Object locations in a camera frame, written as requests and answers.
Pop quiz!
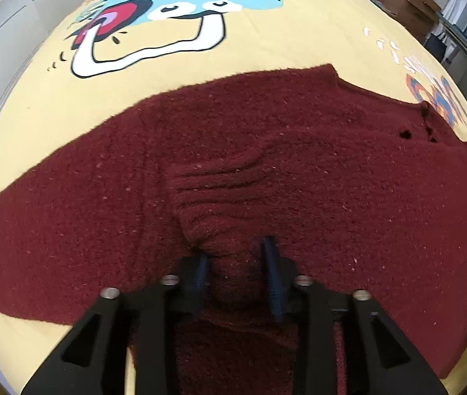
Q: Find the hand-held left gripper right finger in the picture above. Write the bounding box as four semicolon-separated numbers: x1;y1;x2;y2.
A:
258;235;450;395

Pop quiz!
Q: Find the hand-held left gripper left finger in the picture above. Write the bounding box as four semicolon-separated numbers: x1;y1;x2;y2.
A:
20;255;211;395

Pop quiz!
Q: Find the maroon knit sweater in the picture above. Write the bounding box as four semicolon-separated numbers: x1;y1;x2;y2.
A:
0;64;467;395

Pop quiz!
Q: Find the dark shopping bag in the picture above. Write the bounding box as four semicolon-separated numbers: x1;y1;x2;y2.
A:
424;32;451;63

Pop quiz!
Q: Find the wooden drawer cabinet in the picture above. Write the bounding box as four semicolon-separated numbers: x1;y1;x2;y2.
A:
371;0;444;44

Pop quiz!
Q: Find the yellow printed blanket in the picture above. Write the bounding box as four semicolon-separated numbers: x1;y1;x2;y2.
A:
0;0;467;395

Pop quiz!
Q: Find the white wardrobe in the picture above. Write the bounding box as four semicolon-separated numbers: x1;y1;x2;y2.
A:
0;0;109;155

